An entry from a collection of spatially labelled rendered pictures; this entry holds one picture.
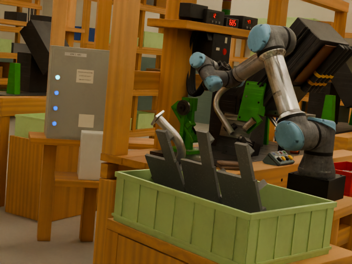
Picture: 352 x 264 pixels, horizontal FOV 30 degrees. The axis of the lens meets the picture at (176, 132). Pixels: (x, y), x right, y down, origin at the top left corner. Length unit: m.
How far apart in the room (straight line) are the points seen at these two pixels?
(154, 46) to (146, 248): 7.45
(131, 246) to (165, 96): 1.30
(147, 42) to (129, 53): 6.29
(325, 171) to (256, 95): 0.81
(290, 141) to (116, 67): 0.94
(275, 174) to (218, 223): 1.20
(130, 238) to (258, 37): 0.98
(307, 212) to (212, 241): 0.31
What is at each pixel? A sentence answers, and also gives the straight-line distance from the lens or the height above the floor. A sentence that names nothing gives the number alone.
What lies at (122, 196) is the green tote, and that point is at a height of 0.88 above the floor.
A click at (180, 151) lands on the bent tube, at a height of 1.06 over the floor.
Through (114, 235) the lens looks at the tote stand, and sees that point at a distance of 2.28.
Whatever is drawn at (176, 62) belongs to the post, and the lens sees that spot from 3.33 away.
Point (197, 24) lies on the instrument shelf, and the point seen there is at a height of 1.53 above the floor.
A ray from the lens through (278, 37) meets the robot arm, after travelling 2.70.
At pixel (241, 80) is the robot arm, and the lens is 3.02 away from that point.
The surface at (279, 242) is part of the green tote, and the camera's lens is 1.96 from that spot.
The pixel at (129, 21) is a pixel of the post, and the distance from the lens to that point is 3.04.
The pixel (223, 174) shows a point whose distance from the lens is 2.01.
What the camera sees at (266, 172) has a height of 0.89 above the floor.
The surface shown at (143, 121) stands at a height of 0.37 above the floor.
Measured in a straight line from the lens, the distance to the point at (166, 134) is 2.12.
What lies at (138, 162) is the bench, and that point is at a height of 0.87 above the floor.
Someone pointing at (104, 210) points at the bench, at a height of 0.61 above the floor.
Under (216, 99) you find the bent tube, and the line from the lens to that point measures 3.30.
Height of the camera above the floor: 1.37
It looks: 7 degrees down
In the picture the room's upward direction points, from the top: 5 degrees clockwise
